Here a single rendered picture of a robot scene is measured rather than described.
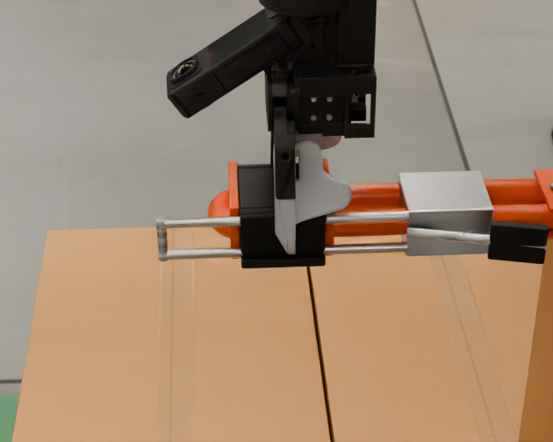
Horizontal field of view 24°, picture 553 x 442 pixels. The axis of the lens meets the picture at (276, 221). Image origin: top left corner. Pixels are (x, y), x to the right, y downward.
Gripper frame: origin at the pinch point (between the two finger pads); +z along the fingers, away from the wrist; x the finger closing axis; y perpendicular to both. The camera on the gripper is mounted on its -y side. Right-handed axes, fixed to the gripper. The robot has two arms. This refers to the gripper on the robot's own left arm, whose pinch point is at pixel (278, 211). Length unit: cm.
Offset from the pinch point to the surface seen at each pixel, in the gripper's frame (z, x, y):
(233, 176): -2.2, 2.0, -3.7
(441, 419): 53, 33, 22
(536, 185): -0.6, 1.9, 21.6
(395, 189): -0.6, 1.8, 9.8
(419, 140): 108, 200, 46
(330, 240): 1.2, -2.7, 4.0
